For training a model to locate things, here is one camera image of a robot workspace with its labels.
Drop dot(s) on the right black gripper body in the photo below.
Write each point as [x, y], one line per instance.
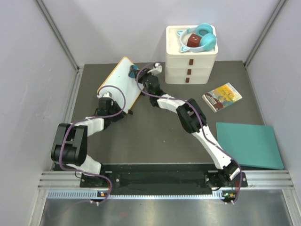
[142, 78]

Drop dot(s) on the yellow illustrated book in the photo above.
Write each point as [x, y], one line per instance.
[221, 97]

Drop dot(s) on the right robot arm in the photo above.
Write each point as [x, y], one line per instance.
[194, 122]

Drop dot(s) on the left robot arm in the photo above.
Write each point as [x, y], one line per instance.
[70, 144]

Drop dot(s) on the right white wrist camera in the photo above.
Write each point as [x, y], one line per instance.
[157, 69]

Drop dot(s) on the blue bone-shaped eraser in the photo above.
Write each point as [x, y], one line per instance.
[133, 71]

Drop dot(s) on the teal cat-ear headphones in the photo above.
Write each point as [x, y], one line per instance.
[204, 30]

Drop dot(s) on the aluminium front rail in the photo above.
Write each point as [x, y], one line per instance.
[65, 185]

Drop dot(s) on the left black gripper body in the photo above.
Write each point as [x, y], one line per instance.
[115, 108]

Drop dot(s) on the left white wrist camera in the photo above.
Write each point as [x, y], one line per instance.
[104, 95]

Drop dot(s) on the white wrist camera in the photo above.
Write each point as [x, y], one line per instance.
[157, 69]
[104, 95]

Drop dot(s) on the orange-framed whiteboard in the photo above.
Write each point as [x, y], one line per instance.
[123, 88]

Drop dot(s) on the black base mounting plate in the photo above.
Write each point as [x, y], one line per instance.
[165, 179]

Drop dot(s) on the white three-drawer storage box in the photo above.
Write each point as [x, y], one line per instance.
[186, 68]

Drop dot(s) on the teal foam pad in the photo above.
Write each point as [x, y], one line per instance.
[251, 145]

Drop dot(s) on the dark red cube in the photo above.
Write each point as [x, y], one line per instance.
[194, 40]

